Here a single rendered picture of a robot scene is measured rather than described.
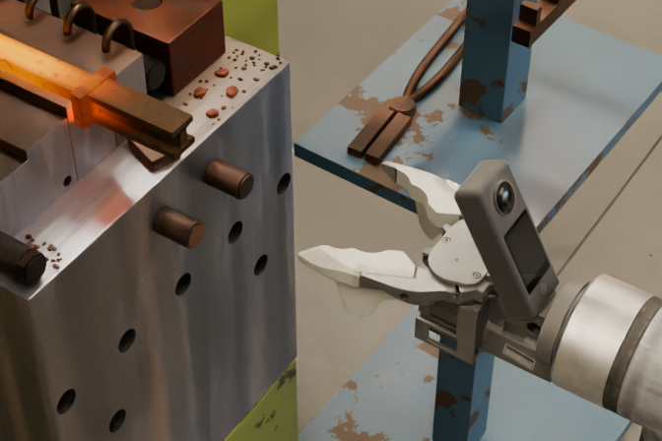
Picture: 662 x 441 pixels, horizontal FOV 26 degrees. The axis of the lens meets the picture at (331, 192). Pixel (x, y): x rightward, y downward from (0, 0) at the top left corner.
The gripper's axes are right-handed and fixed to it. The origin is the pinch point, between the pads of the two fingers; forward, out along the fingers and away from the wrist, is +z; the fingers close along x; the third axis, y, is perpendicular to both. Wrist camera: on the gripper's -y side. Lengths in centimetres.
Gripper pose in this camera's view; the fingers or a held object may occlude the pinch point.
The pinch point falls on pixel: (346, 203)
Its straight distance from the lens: 112.9
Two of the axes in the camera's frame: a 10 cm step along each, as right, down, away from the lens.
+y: 0.0, 7.3, 6.8
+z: -8.4, -3.8, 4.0
